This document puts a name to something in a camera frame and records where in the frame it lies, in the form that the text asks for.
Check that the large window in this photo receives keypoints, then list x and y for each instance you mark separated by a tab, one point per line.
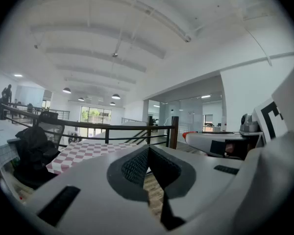
95	115

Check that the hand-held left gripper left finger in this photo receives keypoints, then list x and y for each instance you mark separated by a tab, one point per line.
93	199

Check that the red white checkered tablecloth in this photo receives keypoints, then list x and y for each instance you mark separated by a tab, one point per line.
83	153

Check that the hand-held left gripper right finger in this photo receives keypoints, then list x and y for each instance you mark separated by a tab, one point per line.
210	195

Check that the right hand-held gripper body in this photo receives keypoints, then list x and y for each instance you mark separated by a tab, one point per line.
289	99

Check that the black pendant lamp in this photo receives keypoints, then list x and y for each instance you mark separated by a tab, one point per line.
66	90
81	99
115	96
112	103

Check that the black mesh office chair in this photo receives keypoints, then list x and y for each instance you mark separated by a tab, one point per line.
54	128

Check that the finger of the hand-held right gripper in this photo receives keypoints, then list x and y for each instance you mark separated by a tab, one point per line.
201	139

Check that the black metal railing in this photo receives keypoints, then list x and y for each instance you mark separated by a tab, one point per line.
127	127

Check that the grey gripper camera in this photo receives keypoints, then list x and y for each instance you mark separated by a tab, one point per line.
247	122

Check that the black jacket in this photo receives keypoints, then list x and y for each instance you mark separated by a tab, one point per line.
31	150

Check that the white grid pattern cloth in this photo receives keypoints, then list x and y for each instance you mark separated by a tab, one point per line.
0	136

